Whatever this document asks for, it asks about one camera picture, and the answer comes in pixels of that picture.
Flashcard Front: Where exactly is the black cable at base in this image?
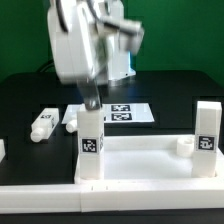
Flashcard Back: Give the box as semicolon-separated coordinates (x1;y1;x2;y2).
35;59;56;73

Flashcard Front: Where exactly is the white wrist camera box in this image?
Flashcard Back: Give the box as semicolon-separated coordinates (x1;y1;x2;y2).
101;16;144;55

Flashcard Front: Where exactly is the white desk top tray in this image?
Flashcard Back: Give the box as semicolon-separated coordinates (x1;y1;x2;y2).
73;133;224;185

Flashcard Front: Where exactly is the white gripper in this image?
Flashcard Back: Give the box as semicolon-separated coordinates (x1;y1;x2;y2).
48;4;108;111

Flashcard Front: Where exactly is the white block left edge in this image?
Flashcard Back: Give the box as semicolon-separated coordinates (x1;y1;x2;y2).
0;139;5;162

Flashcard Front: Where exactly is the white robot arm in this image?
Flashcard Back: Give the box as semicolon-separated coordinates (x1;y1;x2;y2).
47;0;144;111

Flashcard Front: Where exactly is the white marker paper sheet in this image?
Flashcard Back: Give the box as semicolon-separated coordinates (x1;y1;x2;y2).
62;103;154;124

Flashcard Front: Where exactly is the white front guide rail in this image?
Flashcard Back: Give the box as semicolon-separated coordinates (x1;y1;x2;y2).
0;179;224;214

